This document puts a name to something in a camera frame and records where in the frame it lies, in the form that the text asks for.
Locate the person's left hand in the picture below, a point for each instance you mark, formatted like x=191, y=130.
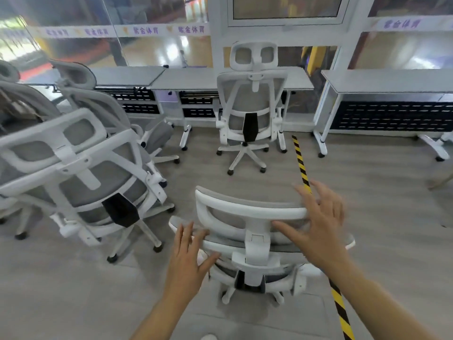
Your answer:
x=185, y=272

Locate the person's right hand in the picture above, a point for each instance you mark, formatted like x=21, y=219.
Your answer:
x=325, y=240

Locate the white perforated clog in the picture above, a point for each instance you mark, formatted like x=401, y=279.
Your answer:
x=208, y=337

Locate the black yellow floor tape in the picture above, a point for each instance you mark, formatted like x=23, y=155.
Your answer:
x=301, y=162

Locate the row of red yellow pillars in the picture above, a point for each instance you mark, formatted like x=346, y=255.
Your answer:
x=311, y=60

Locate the basketball hoop stand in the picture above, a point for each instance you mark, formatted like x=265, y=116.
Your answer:
x=118, y=53

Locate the white printed window strip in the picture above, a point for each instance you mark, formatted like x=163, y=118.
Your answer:
x=403, y=24
x=148, y=30

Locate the white framed window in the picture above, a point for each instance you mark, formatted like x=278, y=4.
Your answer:
x=286, y=7

